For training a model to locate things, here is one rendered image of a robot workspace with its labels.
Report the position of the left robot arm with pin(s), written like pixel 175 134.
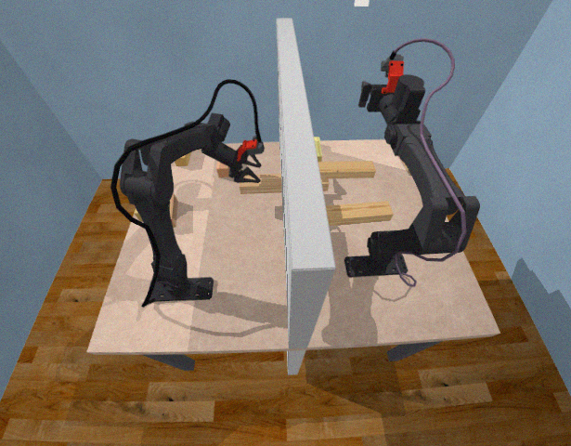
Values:
pixel 156 186

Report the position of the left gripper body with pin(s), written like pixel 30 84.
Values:
pixel 234 159

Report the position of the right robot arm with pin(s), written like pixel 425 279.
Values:
pixel 428 233

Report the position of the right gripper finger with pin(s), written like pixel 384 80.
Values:
pixel 362 103

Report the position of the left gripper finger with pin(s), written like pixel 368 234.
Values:
pixel 248 171
pixel 257 164

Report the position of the grey panel wall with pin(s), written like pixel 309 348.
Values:
pixel 311 265

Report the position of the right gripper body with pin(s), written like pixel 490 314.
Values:
pixel 380 95

